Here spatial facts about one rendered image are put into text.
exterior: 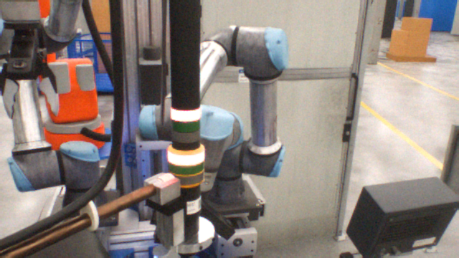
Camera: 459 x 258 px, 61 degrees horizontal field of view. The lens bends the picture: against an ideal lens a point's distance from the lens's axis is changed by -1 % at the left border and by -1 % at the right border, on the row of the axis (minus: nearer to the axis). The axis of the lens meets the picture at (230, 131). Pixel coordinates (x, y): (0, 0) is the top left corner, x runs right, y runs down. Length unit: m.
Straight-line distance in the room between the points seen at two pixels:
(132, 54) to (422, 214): 1.03
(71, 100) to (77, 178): 3.17
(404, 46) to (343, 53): 10.24
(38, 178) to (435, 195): 1.16
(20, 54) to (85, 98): 3.62
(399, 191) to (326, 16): 1.59
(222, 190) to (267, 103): 0.38
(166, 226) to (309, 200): 2.48
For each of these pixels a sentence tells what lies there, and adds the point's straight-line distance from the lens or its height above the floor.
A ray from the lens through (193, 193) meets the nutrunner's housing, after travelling 0.48.
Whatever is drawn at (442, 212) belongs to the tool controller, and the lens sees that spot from 1.25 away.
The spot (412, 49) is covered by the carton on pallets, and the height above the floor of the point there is 0.34.
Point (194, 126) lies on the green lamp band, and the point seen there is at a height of 1.60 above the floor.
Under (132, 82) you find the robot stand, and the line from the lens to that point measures 1.44.
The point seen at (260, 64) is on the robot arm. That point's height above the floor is 1.56.
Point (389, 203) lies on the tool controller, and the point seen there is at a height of 1.24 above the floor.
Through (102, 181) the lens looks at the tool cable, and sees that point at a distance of 0.40.
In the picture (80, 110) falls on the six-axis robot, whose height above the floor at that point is 0.52.
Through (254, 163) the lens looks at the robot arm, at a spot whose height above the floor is 1.21.
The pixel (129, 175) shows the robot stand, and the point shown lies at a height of 1.09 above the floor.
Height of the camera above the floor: 1.75
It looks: 19 degrees down
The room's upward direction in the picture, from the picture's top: 2 degrees clockwise
